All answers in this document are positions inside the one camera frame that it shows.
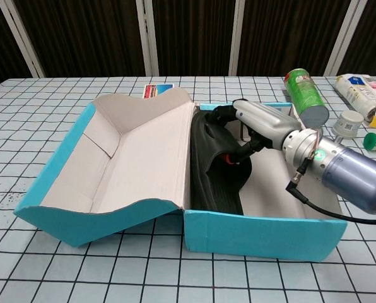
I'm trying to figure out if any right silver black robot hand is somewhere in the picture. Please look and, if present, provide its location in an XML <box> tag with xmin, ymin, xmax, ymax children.
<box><xmin>211</xmin><ymin>98</ymin><xmax>302</xmax><ymax>165</ymax></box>

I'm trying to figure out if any black rubber slipper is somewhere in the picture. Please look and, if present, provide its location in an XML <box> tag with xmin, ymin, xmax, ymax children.
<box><xmin>187</xmin><ymin>110</ymin><xmax>254</xmax><ymax>217</ymax></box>

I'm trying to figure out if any light blue cardboard shoe box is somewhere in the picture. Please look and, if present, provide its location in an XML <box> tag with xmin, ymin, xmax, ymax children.
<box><xmin>14</xmin><ymin>87</ymin><xmax>348</xmax><ymax>262</ymax></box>

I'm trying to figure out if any green cylindrical snack can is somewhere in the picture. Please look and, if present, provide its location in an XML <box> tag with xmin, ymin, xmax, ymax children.
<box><xmin>284</xmin><ymin>68</ymin><xmax>330</xmax><ymax>129</ymax></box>

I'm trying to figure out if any small white plastic cup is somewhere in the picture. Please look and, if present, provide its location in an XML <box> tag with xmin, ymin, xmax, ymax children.
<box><xmin>331</xmin><ymin>110</ymin><xmax>365</xmax><ymax>140</ymax></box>

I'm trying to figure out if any crumpled white paper package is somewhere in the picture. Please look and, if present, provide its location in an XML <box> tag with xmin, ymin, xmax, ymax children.
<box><xmin>334</xmin><ymin>73</ymin><xmax>376</xmax><ymax>129</ymax></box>

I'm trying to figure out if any red and blue postcard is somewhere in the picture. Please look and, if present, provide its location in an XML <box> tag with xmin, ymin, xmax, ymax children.
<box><xmin>142</xmin><ymin>83</ymin><xmax>175</xmax><ymax>99</ymax></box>

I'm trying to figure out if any white black checkered tablecloth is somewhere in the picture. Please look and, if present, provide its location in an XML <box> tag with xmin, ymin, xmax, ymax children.
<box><xmin>0</xmin><ymin>74</ymin><xmax>376</xmax><ymax>303</ymax></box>

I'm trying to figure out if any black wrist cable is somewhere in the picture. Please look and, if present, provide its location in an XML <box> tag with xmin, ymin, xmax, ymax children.
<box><xmin>285</xmin><ymin>179</ymin><xmax>376</xmax><ymax>225</ymax></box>

